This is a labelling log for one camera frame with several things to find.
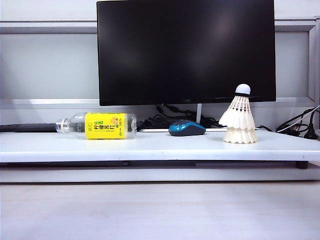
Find white feather shuttlecock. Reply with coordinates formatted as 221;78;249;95
218;83;256;131
223;126;259;145

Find blue black computer mouse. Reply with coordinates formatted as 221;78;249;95
168;119;207;137

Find silver monitor stand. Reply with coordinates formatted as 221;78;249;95
138;103;226;133

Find clear bottle yellow label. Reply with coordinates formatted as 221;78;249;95
55;112;138;140

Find white raised desk platform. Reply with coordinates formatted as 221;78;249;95
0;129;320;163

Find black computer monitor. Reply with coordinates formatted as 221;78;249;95
96;0;277;107

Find black keyboard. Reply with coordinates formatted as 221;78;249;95
0;121;58;133

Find black power plug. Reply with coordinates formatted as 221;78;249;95
303;109;320;140

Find black cable bundle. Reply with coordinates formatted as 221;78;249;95
143;104;201;129

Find black looped cables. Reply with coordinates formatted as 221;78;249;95
259;106;320;137

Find white cable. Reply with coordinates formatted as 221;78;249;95
254;104;320;133

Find aluminium partition frame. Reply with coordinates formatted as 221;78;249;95
0;14;320;111

